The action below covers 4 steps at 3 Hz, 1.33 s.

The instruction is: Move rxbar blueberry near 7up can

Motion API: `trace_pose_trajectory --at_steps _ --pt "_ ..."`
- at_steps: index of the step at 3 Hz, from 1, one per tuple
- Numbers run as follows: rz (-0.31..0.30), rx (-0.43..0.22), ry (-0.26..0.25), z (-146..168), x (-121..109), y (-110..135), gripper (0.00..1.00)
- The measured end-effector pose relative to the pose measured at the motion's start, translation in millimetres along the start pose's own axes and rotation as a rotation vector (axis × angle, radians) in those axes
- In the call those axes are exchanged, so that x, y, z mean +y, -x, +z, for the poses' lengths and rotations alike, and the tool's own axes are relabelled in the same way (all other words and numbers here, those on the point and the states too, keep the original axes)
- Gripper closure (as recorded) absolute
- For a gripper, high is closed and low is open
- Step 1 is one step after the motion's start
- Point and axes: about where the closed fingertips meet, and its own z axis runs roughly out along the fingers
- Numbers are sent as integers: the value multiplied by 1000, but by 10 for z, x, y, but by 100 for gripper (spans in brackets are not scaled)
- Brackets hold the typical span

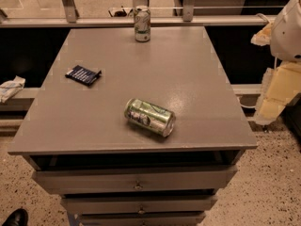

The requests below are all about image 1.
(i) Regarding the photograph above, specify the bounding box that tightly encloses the grey drawer cabinet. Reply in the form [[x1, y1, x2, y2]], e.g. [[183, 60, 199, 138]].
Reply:
[[8, 27, 256, 226]]

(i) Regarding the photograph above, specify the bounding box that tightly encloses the dark object behind can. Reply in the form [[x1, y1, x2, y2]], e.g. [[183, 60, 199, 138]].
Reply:
[[108, 8, 133, 17]]

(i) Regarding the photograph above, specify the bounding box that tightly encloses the white crumpled packet on ledge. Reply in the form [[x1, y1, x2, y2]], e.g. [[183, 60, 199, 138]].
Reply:
[[0, 76, 25, 103]]

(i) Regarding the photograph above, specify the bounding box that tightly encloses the white cable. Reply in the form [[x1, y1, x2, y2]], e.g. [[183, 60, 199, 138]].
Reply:
[[255, 12, 271, 25]]

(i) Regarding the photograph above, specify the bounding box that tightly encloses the top grey drawer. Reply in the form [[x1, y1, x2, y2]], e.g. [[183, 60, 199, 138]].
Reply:
[[32, 166, 237, 195]]

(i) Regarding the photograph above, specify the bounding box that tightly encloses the bottom grey drawer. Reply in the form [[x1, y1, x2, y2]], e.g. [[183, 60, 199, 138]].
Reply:
[[79, 212, 206, 226]]

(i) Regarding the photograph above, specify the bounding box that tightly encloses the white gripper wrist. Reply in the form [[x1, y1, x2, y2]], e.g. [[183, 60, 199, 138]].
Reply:
[[251, 0, 301, 125]]

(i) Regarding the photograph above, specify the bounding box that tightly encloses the grey drawer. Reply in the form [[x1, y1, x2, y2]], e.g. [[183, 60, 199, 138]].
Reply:
[[32, 166, 237, 195], [79, 212, 206, 226], [61, 195, 217, 215]]

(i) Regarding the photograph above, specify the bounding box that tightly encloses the middle grey drawer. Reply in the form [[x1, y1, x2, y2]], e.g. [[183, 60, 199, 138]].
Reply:
[[61, 195, 217, 215]]

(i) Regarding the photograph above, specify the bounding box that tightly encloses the black shoe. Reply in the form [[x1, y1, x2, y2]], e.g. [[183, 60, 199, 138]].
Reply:
[[2, 208, 28, 226]]

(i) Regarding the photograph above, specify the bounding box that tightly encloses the green soda can lying down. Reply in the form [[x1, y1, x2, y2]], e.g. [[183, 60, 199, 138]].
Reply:
[[124, 98, 176, 137]]

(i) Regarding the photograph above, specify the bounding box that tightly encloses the dark blue rxbar wrapper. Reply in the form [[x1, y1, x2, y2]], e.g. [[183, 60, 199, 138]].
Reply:
[[65, 65, 102, 87]]

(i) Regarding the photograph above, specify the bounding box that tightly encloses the upright white green soda can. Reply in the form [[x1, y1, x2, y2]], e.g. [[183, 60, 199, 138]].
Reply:
[[134, 6, 151, 42]]

